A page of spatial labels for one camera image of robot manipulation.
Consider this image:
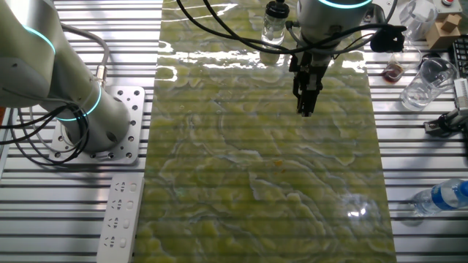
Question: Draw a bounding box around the clear plastic cup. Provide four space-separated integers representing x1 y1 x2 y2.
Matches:
398 0 438 42

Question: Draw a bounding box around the silver finned camera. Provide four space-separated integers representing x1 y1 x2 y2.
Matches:
453 77 468 110

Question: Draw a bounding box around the clear glass jar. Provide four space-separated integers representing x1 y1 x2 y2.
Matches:
260 14 287 49

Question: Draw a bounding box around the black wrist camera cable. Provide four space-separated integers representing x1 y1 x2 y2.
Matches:
175 0 399 56

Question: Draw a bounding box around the small glass with brown liquid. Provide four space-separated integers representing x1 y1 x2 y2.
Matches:
381 43 423 85

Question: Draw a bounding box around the black jar lid with knob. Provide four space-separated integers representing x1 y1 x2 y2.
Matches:
265 0 291 19

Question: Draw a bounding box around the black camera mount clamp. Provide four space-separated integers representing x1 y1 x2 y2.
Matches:
423 108 468 139

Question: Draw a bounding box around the thick gray robot cable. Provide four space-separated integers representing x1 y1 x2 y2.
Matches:
60 23 111 88

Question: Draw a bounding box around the black base cable bundle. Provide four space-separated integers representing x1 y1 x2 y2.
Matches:
0 104 91 167

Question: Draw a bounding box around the green marble pattern mat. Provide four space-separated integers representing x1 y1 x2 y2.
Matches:
133 0 398 263

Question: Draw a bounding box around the plastic water bottle blue label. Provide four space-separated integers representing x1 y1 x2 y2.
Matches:
412 178 468 217

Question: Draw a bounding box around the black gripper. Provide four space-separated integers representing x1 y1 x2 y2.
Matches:
288 52 332 118

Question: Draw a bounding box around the wooden block puzzle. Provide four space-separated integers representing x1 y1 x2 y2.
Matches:
425 13 463 50

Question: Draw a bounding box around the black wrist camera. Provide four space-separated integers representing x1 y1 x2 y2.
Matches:
369 24 408 53

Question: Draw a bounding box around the white power strip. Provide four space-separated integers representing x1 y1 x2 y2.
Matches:
96 174 146 263

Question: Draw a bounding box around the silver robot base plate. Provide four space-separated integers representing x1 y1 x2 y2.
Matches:
49 85 146 165

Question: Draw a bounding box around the emergency stop button box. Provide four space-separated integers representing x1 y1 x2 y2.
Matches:
432 0 464 15

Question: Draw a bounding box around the black keyboard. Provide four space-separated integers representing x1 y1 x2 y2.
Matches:
448 36 468 78

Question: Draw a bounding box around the large clear measuring beaker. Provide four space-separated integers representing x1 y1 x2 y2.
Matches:
399 57 459 113

